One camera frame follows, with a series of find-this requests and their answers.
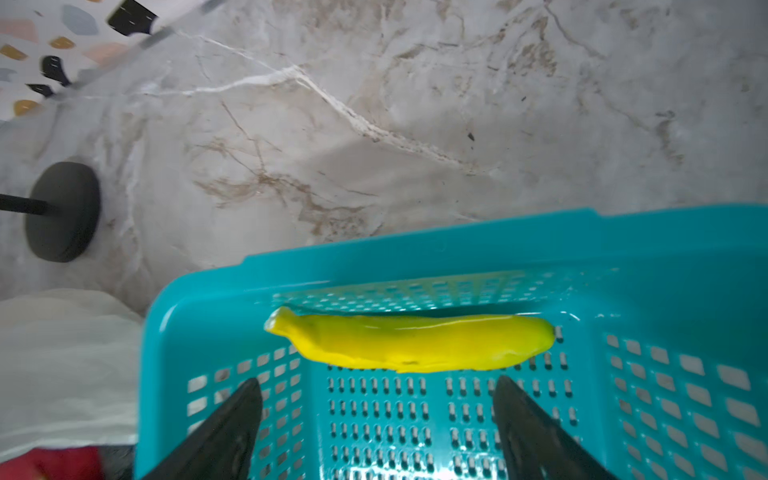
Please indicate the white plastic bag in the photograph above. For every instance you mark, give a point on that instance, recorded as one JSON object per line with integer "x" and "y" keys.
{"x": 69, "y": 371}

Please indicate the pink dragon fruit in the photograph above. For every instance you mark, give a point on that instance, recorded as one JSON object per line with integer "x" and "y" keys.
{"x": 55, "y": 464}

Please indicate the yellow banana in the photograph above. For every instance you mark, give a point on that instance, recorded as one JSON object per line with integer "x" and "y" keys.
{"x": 413, "y": 344}

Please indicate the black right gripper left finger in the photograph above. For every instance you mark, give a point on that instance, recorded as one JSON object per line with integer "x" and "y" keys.
{"x": 222, "y": 446}

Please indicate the teal plastic basket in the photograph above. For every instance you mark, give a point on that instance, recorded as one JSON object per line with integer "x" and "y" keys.
{"x": 658, "y": 368}

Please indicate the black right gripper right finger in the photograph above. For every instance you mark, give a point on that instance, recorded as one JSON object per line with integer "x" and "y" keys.
{"x": 534, "y": 445}

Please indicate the black microphone stand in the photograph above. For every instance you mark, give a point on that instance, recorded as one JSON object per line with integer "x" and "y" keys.
{"x": 62, "y": 211}

